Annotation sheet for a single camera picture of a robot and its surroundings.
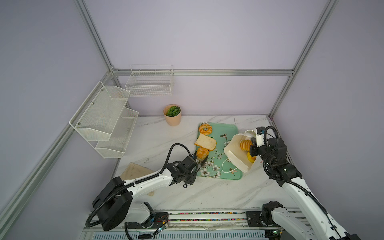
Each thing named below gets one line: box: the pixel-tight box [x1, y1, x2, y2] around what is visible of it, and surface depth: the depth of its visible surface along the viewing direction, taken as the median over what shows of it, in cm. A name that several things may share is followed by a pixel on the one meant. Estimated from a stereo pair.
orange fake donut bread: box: [199, 124, 213, 135], surface depth 113 cm
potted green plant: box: [163, 104, 182, 127], surface depth 112 cm
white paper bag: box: [223, 129, 257, 173], surface depth 88 cm
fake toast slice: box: [194, 133, 217, 151], surface depth 105 cm
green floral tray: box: [197, 123, 248, 180], surface depth 94 cm
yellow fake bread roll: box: [196, 147, 210, 162], surface depth 95 cm
